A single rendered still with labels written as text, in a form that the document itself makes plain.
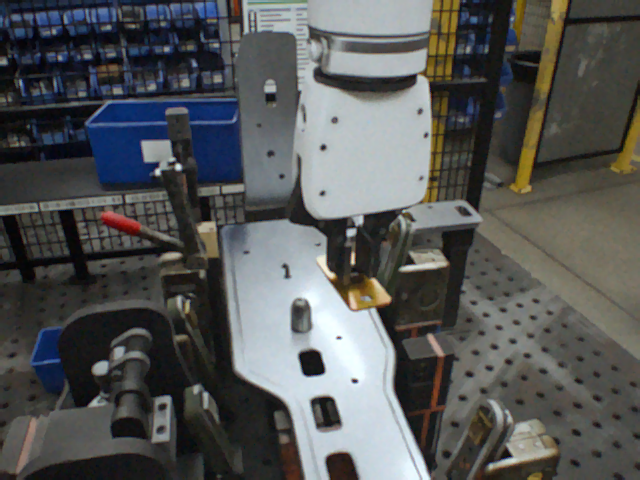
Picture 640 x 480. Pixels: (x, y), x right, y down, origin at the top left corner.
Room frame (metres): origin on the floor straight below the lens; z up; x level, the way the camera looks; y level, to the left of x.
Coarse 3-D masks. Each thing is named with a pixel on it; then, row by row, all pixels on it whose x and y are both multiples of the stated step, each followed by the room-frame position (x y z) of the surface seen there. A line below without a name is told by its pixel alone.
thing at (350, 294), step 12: (324, 264) 0.41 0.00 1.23; (360, 276) 0.38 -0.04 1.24; (336, 288) 0.37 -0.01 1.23; (348, 288) 0.37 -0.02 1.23; (360, 288) 0.37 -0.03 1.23; (372, 288) 0.37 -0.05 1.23; (348, 300) 0.35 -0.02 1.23; (360, 300) 0.35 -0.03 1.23; (372, 300) 0.35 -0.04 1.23; (384, 300) 0.35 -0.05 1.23
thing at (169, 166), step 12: (168, 168) 0.67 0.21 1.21; (180, 168) 0.68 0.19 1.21; (192, 168) 0.68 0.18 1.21; (168, 180) 0.67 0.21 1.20; (180, 180) 0.70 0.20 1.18; (168, 192) 0.67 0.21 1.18; (180, 192) 0.67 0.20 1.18; (180, 204) 0.67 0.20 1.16; (180, 216) 0.67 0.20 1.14; (192, 216) 0.70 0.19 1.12; (180, 228) 0.67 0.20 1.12; (192, 228) 0.67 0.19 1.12; (192, 240) 0.67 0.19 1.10; (192, 252) 0.67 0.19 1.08; (204, 252) 0.70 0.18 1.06
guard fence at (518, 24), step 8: (520, 0) 4.80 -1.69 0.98; (536, 0) 4.65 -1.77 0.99; (520, 8) 4.79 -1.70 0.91; (528, 8) 4.72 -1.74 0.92; (520, 16) 4.79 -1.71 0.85; (544, 16) 4.55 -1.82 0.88; (520, 24) 4.79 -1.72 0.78; (536, 24) 4.61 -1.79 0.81; (520, 32) 4.78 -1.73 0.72; (536, 40) 4.58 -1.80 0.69; (528, 48) 4.65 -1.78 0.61; (632, 152) 3.51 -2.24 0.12
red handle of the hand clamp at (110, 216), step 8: (104, 216) 0.66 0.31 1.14; (112, 216) 0.66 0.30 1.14; (120, 216) 0.67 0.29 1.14; (104, 224) 0.65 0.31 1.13; (112, 224) 0.65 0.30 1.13; (120, 224) 0.66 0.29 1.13; (128, 224) 0.66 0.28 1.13; (136, 224) 0.67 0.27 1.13; (128, 232) 0.66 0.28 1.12; (136, 232) 0.66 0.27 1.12; (144, 232) 0.67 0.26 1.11; (152, 232) 0.67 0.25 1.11; (152, 240) 0.67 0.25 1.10; (160, 240) 0.67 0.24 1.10; (168, 240) 0.68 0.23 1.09; (176, 240) 0.69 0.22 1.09; (168, 248) 0.67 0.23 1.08; (176, 248) 0.67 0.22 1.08; (184, 248) 0.68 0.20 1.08
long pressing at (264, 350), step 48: (240, 240) 0.83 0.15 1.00; (288, 240) 0.83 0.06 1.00; (240, 288) 0.68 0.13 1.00; (288, 288) 0.68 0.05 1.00; (240, 336) 0.57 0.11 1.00; (288, 336) 0.57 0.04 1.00; (336, 336) 0.57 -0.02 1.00; (384, 336) 0.57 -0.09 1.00; (240, 384) 0.49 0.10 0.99; (288, 384) 0.48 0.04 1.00; (336, 384) 0.48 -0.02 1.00; (384, 384) 0.48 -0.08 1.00; (336, 432) 0.40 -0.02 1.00; (384, 432) 0.40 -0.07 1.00
